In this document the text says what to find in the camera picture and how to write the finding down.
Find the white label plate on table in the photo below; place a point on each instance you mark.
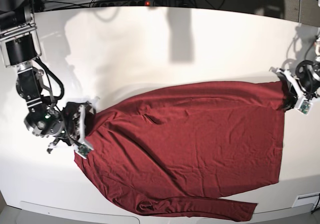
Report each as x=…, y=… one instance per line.
x=306, y=199

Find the white metal stand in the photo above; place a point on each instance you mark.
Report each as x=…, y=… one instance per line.
x=309, y=12

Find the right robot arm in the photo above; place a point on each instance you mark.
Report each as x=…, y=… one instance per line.
x=37, y=85

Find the black power strip red switch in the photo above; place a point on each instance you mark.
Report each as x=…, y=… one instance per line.
x=124, y=3

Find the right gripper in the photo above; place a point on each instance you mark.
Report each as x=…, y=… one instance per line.
x=73, y=124

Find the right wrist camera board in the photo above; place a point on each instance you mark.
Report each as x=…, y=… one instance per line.
x=83, y=151

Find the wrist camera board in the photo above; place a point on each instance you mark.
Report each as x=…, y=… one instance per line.
x=303, y=106
x=83, y=151

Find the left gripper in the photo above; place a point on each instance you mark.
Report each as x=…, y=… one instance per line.
x=295, y=90

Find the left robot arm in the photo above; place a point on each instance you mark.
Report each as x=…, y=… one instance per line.
x=303, y=84

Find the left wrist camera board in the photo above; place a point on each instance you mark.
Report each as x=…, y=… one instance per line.
x=303, y=106

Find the dark red long-sleeve T-shirt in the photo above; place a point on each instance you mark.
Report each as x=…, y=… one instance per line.
x=181, y=151

